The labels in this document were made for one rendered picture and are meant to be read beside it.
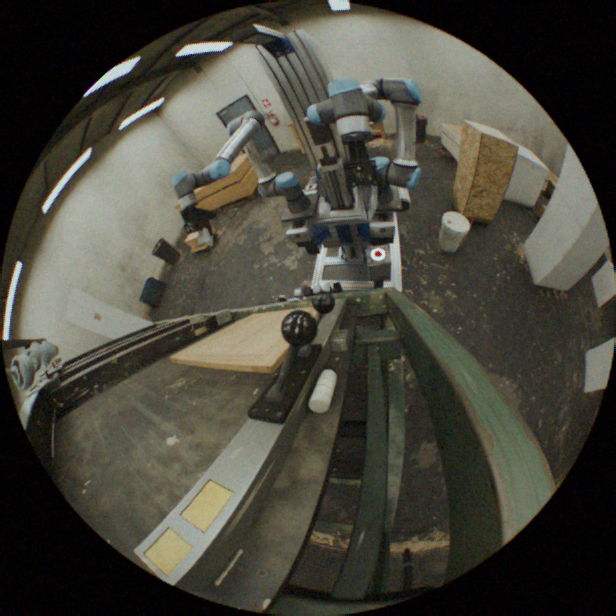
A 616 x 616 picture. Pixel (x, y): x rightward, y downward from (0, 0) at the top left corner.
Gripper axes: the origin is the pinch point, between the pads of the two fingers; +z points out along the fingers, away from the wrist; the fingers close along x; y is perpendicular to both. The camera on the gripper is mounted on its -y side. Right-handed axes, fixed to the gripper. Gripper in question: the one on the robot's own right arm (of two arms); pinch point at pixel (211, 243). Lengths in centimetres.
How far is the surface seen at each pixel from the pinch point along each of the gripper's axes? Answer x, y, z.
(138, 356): -10, 55, 17
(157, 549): 61, 69, -3
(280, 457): 63, 55, 7
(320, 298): 62, 34, 3
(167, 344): -11, 42, 25
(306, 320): 64, 44, -3
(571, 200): 274, -88, -29
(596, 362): 422, -12, 112
